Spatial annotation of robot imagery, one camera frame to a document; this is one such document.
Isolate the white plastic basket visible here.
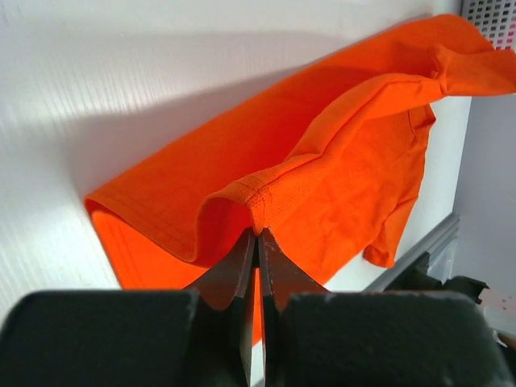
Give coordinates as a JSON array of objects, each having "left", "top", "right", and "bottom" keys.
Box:
[{"left": 461, "top": 0, "right": 516, "bottom": 51}]

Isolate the orange t shirt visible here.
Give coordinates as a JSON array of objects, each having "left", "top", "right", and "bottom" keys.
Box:
[{"left": 84, "top": 13, "right": 516, "bottom": 347}]

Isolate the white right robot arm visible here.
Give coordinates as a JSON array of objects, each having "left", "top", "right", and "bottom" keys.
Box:
[{"left": 385, "top": 252, "right": 515, "bottom": 353}]

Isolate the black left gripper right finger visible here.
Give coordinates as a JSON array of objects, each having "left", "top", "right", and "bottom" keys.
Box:
[{"left": 257, "top": 230, "right": 510, "bottom": 386}]

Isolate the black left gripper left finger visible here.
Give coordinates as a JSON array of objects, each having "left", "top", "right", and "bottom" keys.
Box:
[{"left": 1, "top": 231, "right": 255, "bottom": 386}]

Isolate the aluminium table edge rail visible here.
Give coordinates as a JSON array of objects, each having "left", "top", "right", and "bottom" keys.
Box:
[{"left": 364, "top": 214, "right": 460, "bottom": 292}]

